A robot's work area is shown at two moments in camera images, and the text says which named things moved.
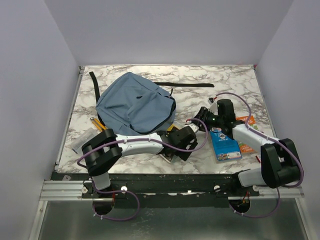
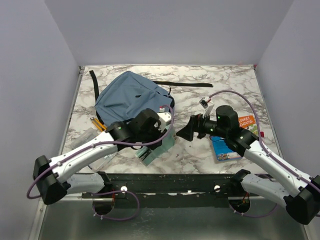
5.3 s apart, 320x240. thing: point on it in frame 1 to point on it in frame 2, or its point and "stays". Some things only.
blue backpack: x=135 y=105 stays
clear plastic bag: x=77 y=146 stays
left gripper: x=182 y=155 to x=160 y=134
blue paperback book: x=225 y=148 stays
